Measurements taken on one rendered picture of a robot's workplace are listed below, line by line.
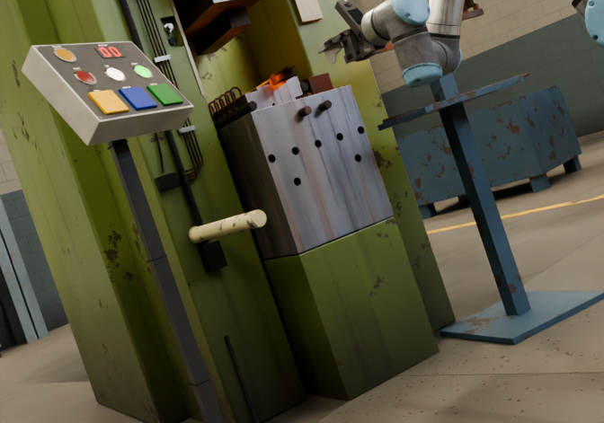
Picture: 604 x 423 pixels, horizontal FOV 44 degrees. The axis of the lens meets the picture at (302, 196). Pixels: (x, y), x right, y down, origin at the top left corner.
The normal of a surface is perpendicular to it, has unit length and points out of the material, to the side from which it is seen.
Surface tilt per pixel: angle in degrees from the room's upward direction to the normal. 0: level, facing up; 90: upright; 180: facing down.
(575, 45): 90
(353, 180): 90
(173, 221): 90
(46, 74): 90
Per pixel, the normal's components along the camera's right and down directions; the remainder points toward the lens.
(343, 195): 0.48, -0.14
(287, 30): -0.81, 0.29
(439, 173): -0.63, 0.24
